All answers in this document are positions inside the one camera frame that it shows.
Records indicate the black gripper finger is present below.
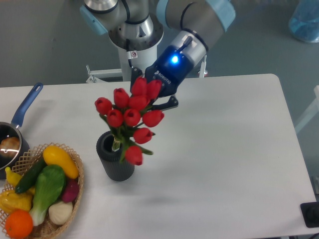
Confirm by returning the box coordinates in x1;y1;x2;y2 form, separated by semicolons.
151;96;178;111
130;67;143;89

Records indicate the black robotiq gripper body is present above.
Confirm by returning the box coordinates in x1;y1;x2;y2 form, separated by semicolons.
145;45;193;98

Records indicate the red tulip bouquet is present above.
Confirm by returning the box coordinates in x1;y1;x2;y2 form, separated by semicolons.
95;77;164;165

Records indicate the dark grey ribbed vase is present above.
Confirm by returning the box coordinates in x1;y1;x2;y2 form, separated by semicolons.
96;131;135;182

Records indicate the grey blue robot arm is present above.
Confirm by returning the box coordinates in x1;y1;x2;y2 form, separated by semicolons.
80;0;236;110

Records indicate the yellow squash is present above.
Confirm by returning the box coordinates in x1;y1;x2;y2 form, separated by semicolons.
43;145;79;179

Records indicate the green bok choy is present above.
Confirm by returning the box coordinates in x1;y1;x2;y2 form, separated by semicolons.
29;165;66;227

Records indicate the blue plastic bag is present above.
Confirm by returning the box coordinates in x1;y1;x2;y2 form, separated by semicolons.
289;0;319;43

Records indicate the brown bread roll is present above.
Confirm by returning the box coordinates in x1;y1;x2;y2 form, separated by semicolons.
0;137;20;159

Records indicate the dark green cucumber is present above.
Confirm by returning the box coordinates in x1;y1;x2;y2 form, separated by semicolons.
15;158;47;194

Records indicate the white garlic bulb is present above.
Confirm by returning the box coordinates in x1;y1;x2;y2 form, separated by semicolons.
48;201;73;225

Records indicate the yellow banana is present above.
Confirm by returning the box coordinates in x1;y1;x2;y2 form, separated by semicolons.
5;167;22;188

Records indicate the black device at edge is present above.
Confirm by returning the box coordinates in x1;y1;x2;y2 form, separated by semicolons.
300;202;319;228

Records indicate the yellow bell pepper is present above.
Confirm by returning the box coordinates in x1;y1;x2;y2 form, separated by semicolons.
0;190;33;214

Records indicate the orange fruit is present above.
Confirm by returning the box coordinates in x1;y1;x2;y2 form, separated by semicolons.
5;210;33;239

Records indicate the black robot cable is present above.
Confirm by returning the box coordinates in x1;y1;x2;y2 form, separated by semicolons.
126;38;139;82

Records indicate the white frame at right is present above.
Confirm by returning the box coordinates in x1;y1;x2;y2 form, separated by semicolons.
295;85;319;134

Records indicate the blue handled saucepan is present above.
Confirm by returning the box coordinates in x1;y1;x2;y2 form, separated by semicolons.
0;83;43;180

